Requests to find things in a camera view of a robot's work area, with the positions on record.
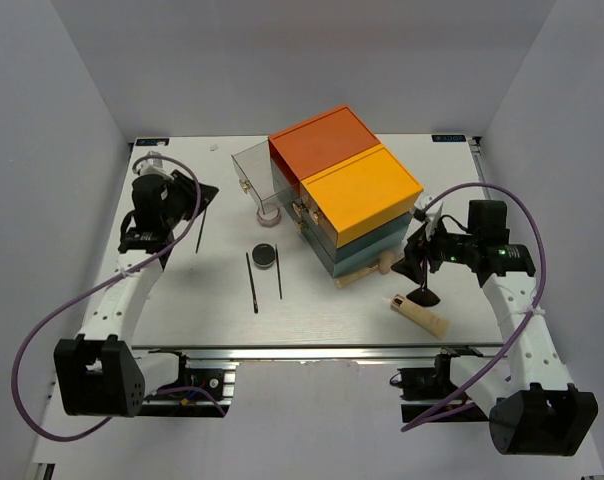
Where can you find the yellow drawer box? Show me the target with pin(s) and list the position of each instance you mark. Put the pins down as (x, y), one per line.
(360, 194)

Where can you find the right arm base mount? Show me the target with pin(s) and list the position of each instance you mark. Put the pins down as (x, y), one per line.
(422, 387)

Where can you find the black round compact jar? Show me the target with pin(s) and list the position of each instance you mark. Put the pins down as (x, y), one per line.
(263, 255)

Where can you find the thin black eyeliner pencil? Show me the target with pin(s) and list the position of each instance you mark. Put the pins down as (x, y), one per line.
(201, 229)

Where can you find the light blue drawer box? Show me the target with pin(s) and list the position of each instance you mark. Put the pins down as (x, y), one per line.
(361, 259)

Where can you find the thin black makeup brush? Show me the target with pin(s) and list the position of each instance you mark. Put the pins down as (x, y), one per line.
(278, 272)

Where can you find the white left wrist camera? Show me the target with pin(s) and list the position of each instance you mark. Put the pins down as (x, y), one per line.
(150, 166)

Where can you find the clear orange box drawer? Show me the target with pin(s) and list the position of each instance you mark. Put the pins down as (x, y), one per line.
(253, 165)

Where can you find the clear pink round jar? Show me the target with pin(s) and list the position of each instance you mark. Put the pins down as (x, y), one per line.
(268, 219)

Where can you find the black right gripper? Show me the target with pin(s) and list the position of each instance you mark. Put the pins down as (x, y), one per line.
(410, 265)

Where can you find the long black makeup pencil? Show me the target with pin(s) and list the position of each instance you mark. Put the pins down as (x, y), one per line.
(252, 284)

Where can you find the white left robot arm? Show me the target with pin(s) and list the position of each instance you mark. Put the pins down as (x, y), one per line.
(98, 374)

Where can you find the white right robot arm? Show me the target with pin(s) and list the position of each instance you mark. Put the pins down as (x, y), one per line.
(525, 391)

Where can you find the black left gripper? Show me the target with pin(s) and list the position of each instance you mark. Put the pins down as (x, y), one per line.
(184, 185)

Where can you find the black fan powder brush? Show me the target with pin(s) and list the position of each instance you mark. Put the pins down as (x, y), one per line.
(423, 296)

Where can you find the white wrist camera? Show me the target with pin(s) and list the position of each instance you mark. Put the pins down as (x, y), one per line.
(150, 166)
(430, 216)

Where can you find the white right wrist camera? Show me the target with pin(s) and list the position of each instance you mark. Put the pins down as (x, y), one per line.
(430, 216)

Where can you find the beige makeup sponge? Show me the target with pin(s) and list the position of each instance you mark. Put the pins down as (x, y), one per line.
(385, 262)

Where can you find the beige foundation tube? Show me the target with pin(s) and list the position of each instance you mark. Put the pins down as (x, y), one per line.
(431, 322)

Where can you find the orange drawer box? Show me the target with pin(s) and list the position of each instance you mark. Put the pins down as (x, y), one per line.
(320, 142)

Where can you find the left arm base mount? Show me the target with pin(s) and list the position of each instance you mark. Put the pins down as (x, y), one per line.
(204, 388)

